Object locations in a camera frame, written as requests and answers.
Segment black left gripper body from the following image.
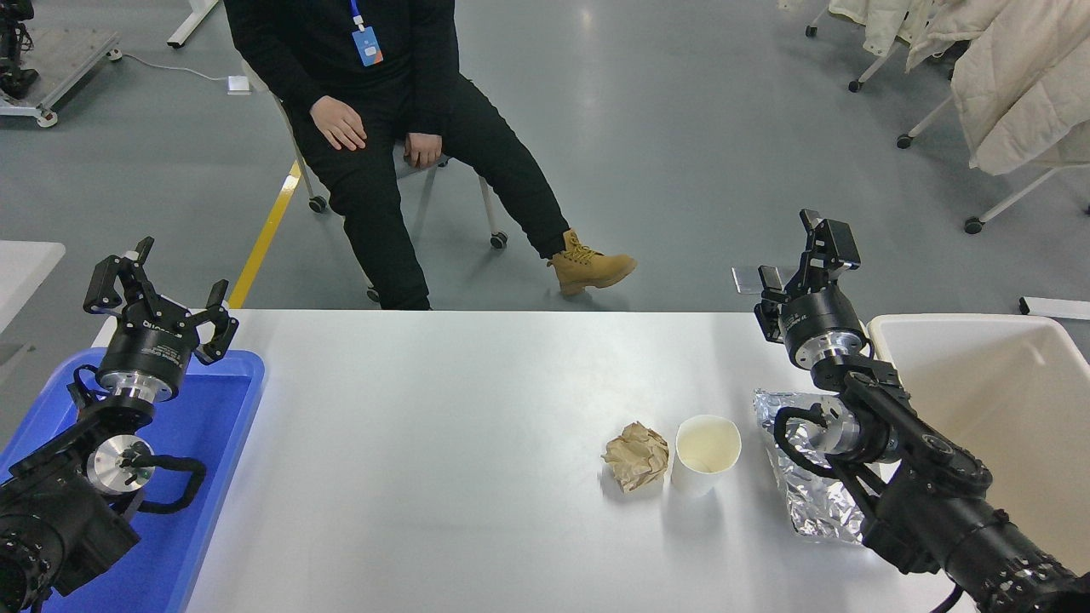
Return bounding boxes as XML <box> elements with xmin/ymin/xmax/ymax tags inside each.
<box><xmin>95</xmin><ymin>296</ymin><xmax>202</xmax><ymax>386</ymax></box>

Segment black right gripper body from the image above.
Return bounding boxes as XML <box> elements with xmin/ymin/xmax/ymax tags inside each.
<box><xmin>779</xmin><ymin>285</ymin><xmax>866</xmax><ymax>367</ymax></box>

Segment white paper cup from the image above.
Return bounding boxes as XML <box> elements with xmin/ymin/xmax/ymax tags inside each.
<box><xmin>670</xmin><ymin>415</ymin><xmax>743</xmax><ymax>500</ymax></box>

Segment silver foil tray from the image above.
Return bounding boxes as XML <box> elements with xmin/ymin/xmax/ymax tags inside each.
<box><xmin>753</xmin><ymin>388</ymin><xmax>871</xmax><ymax>543</ymax></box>

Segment tan paper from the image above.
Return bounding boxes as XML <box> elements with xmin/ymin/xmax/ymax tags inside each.
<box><xmin>601</xmin><ymin>421</ymin><xmax>670</xmax><ymax>494</ymax></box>

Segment person's right hand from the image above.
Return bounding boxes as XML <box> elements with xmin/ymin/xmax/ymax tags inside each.
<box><xmin>309</xmin><ymin>95</ymin><xmax>368</xmax><ymax>152</ymax></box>

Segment person's left hand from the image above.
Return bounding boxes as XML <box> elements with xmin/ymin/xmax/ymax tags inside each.
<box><xmin>404</xmin><ymin>132</ymin><xmax>444</xmax><ymax>169</ymax></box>

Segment white side table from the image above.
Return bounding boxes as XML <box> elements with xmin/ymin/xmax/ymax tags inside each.
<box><xmin>0</xmin><ymin>241</ymin><xmax>66</xmax><ymax>335</ymax></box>

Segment blue plastic tray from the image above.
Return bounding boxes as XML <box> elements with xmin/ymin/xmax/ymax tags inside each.
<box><xmin>0</xmin><ymin>347</ymin><xmax>266</xmax><ymax>613</ymax></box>

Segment large pale plastic bin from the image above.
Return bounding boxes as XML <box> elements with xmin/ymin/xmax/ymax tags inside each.
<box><xmin>867</xmin><ymin>313</ymin><xmax>1090</xmax><ymax>613</ymax></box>

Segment person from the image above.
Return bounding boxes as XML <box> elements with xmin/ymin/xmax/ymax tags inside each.
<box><xmin>223</xmin><ymin>0</ymin><xmax>638</xmax><ymax>311</ymax></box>

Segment small cream coat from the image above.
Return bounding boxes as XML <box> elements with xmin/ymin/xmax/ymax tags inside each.
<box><xmin>828</xmin><ymin>0</ymin><xmax>946</xmax><ymax>59</ymax></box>

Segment white flat bar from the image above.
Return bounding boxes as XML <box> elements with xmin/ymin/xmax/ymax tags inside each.
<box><xmin>1019</xmin><ymin>296</ymin><xmax>1090</xmax><ymax>322</ymax></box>

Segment grey wheeled platform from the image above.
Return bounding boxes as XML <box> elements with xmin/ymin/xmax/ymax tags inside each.
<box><xmin>0</xmin><ymin>26</ymin><xmax>123</xmax><ymax>129</ymax></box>

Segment large cream quilted coat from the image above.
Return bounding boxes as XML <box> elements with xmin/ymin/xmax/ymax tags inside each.
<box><xmin>905</xmin><ymin>0</ymin><xmax>1090</xmax><ymax>177</ymax></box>

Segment black machine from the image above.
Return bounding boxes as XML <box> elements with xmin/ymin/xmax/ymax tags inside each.
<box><xmin>0</xmin><ymin>0</ymin><xmax>39</xmax><ymax>99</ymax></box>

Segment white metal table foot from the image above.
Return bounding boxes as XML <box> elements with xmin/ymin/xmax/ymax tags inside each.
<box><xmin>167</xmin><ymin>0</ymin><xmax>221</xmax><ymax>49</ymax></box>

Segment white floor cable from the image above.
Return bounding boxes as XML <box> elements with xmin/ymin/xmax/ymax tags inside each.
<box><xmin>119</xmin><ymin>53</ymin><xmax>231</xmax><ymax>84</ymax></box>

